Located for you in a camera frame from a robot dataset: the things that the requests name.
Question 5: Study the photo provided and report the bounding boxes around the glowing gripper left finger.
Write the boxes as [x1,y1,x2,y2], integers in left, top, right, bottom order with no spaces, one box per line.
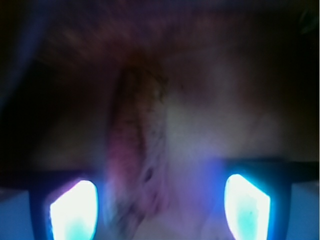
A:
[29,174,99,240]

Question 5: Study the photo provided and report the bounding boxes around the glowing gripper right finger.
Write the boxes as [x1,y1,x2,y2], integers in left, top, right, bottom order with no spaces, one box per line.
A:
[223,159,293,240]

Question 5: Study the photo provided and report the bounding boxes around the brown wood chip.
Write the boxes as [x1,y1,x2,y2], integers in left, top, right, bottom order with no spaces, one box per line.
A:
[105,66,169,228]

